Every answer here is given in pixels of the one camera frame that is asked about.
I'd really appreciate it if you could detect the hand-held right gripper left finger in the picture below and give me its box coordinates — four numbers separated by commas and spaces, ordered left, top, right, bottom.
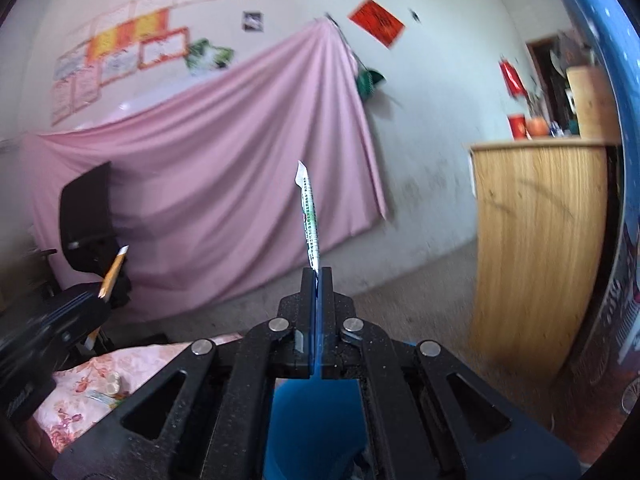
52, 266, 318, 480

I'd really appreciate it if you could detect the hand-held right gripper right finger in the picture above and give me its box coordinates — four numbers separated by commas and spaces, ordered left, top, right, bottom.
319, 266, 583, 480

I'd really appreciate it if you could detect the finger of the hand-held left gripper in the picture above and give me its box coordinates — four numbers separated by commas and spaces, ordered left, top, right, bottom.
45, 292, 112, 346

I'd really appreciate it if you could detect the orange thin packet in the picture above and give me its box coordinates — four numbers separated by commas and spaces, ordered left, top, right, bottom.
96, 245, 130, 303

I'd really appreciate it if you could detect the white green printed paper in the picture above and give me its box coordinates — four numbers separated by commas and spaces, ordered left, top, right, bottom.
294, 160, 321, 272

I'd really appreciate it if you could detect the blue plastic basin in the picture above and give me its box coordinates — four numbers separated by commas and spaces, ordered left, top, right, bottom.
262, 340, 416, 480

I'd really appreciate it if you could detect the floral pink blanket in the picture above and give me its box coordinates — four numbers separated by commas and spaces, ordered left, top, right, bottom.
30, 332, 246, 453

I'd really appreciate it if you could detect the black office chair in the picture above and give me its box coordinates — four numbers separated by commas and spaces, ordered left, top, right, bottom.
30, 161, 133, 356

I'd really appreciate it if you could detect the pink hanging sheet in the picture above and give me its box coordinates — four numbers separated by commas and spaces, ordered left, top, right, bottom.
20, 20, 390, 321

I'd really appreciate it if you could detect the light wooden cabinet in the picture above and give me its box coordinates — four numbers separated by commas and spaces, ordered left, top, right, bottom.
469, 137, 623, 386

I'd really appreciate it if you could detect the green plastic hanging holder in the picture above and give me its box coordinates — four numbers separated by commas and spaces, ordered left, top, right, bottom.
356, 65, 387, 101

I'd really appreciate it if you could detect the green nature photo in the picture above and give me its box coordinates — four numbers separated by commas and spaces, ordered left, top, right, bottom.
200, 45, 235, 73
186, 38, 211, 68

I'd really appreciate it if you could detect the red cup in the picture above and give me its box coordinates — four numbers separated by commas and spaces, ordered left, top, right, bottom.
507, 113, 531, 140

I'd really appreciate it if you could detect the red hanging bag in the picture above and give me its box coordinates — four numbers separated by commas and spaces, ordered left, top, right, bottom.
498, 59, 526, 97

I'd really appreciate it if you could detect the light wooden board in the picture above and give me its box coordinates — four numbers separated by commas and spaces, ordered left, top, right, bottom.
566, 65, 621, 141

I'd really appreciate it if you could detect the group of wall certificates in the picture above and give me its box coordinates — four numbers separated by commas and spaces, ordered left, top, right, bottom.
50, 0, 226, 128

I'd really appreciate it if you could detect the red paper wall decoration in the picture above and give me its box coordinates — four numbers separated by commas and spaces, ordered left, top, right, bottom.
347, 0, 406, 50

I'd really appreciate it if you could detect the dark wooden door frame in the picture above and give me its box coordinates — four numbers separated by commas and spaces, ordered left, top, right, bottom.
525, 32, 601, 136

